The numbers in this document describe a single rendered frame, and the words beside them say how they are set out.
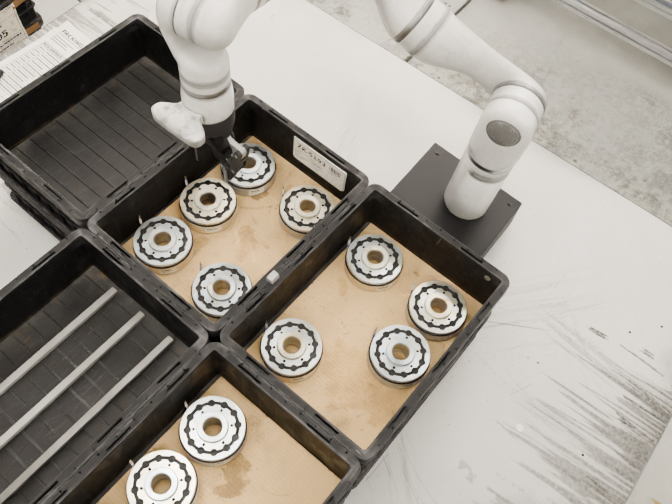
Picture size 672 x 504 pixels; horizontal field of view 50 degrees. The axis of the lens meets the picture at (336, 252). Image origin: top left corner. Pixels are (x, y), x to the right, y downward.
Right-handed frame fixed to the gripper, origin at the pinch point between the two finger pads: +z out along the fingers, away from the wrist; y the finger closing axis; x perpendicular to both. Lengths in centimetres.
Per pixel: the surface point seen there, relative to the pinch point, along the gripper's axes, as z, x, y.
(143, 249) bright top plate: 14.5, 14.7, 4.5
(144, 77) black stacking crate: 17.7, -14.8, 35.1
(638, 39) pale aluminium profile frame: 88, -187, -29
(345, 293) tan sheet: 17.6, -2.9, -26.8
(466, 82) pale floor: 101, -138, 12
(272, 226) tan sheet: 17.5, -4.9, -8.1
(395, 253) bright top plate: 14.8, -13.8, -29.4
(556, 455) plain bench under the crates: 31, -8, -73
